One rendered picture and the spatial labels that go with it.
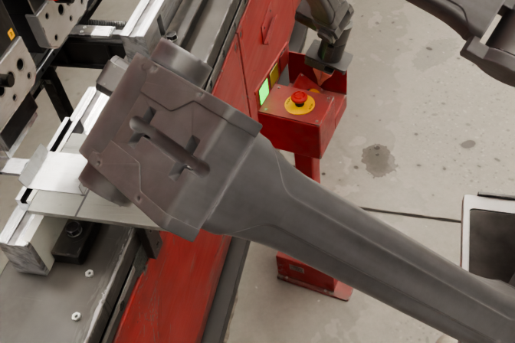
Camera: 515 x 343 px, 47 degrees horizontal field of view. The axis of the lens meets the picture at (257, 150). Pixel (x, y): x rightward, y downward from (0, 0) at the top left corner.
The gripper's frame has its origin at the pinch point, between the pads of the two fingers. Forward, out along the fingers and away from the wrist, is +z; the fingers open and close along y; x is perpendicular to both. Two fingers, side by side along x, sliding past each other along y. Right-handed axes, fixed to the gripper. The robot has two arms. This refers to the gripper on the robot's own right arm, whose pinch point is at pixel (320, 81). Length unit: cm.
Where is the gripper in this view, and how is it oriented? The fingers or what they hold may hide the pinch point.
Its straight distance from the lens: 148.1
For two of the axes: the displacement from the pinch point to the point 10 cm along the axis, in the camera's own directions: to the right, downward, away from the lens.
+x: -4.1, 7.0, -5.9
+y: -9.0, -4.0, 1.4
